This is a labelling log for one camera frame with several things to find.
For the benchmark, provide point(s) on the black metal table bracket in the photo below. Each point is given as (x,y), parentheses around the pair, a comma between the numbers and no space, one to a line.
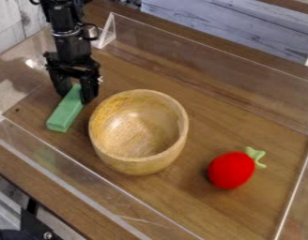
(35,229)

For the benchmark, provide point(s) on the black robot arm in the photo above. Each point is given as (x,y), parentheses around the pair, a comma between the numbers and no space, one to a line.
(64,15)

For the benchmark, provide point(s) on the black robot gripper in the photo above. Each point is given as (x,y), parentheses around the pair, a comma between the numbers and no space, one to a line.
(71,62)

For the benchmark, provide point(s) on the green rectangular block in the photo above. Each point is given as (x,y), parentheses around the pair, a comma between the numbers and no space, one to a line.
(67,110)

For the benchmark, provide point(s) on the red felt strawberry toy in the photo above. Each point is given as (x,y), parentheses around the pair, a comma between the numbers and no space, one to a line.
(231,169)

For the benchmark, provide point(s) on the brown wooden bowl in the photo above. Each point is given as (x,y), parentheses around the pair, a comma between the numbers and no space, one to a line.
(139,130)

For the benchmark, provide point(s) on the clear acrylic tray wall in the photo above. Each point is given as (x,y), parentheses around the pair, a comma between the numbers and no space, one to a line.
(189,152)

